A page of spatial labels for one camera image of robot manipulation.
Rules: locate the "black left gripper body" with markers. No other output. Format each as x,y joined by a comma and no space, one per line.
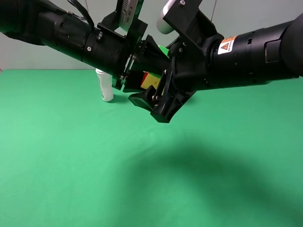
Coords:
111,51

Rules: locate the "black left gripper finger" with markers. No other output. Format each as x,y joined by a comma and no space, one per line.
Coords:
134,81

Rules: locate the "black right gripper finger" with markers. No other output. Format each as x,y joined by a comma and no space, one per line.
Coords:
147,99
149,57

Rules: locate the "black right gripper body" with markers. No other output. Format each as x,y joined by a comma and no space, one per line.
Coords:
188,73

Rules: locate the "multicolour puzzle cube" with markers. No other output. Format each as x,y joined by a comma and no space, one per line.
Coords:
152,79

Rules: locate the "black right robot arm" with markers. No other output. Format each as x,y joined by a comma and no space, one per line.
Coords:
253,58

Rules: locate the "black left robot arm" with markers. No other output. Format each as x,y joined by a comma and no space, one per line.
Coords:
40,22

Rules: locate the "white bottle with black cap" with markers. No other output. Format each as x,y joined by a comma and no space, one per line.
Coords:
105,83

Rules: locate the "green table cloth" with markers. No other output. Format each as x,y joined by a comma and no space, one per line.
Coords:
228,158

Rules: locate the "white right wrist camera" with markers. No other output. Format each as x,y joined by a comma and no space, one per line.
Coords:
185,17

